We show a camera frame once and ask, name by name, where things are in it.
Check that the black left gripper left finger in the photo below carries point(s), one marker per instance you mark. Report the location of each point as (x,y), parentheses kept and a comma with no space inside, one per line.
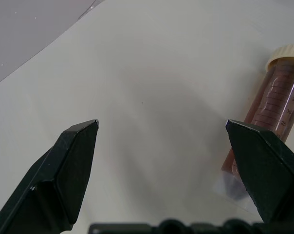
(52,180)

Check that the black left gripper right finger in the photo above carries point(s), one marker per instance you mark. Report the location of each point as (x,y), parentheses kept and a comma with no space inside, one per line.
(266,170)

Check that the clear tube with yellow cap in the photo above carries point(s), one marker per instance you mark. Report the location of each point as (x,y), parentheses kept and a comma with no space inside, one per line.
(274,97)

